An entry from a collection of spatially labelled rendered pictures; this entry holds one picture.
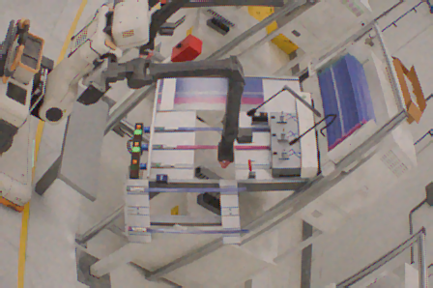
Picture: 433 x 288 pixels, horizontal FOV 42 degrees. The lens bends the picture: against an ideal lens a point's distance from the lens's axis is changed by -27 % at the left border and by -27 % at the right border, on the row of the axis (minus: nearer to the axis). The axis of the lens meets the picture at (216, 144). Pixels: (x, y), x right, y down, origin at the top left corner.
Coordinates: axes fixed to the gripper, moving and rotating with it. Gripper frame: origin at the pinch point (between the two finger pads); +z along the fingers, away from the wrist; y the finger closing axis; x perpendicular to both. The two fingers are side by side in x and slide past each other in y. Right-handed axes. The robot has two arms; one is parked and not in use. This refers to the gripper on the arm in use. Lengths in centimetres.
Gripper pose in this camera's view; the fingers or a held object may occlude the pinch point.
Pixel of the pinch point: (223, 165)
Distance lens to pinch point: 330.7
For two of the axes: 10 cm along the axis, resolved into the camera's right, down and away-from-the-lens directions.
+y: 0.1, -7.2, 6.9
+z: -0.9, 6.9, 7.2
